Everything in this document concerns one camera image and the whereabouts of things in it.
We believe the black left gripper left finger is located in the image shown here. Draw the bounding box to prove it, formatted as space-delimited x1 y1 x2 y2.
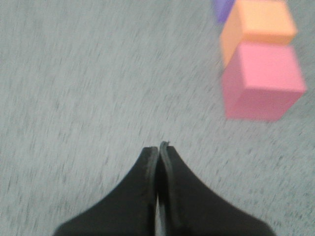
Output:
54 147 158 236

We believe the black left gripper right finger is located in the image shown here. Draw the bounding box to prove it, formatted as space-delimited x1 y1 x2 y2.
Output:
157 142 275 236

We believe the orange foam cube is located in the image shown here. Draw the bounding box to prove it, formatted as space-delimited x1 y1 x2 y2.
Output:
220 0 298 67

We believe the pink foam cube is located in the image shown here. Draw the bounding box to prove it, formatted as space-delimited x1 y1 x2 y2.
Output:
221 42 307 121

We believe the purple foam cube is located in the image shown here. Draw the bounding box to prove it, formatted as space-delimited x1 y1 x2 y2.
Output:
213 0 235 23

